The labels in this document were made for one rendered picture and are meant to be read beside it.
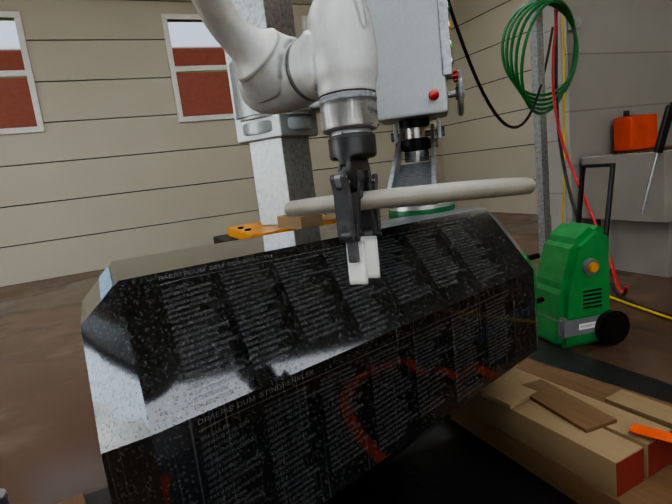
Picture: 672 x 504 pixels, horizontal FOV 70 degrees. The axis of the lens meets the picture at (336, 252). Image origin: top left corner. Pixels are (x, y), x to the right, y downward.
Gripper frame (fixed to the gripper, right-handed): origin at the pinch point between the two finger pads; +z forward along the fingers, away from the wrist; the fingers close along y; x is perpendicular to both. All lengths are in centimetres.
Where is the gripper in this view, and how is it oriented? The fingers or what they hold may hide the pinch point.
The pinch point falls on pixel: (363, 261)
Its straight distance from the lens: 77.6
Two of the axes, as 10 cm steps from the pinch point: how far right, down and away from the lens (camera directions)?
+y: 4.6, -1.4, 8.8
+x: -8.8, 0.4, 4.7
